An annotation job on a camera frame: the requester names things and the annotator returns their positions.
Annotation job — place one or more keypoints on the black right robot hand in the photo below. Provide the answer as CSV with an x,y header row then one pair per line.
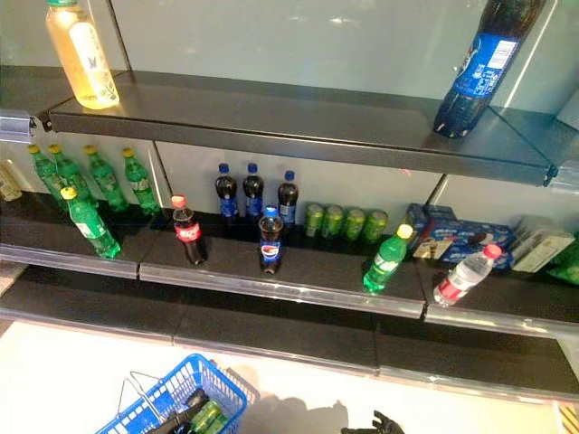
x,y
384,427

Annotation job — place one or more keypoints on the large yellow tea bottle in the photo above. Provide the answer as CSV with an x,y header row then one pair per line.
x,y
83,59

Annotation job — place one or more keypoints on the black shelf board clear rail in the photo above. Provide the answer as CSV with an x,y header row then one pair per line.
x,y
27,226
475,357
520,294
316,267
90,298
271,325

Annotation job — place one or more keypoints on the Coca-Cola bottle red cap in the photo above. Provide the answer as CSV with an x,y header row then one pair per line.
x,y
190,235

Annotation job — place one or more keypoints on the blue plastic shopping basket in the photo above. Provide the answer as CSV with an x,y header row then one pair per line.
x,y
226,389

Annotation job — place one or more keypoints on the small water bottle red cap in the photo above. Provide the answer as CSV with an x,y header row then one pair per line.
x,y
461,278

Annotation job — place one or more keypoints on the white grey carton box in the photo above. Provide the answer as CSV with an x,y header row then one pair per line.
x,y
540,244

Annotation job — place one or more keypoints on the grey shelf board without rail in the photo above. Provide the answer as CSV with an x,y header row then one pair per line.
x,y
271,113

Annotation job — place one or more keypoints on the green snack bag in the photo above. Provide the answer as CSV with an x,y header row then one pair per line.
x,y
565,267

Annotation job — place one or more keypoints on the grey shelf board clear rail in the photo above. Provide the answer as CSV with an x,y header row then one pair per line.
x,y
561,144
27,90

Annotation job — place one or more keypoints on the large Pepsi bottle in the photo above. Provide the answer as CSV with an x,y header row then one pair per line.
x,y
479,68

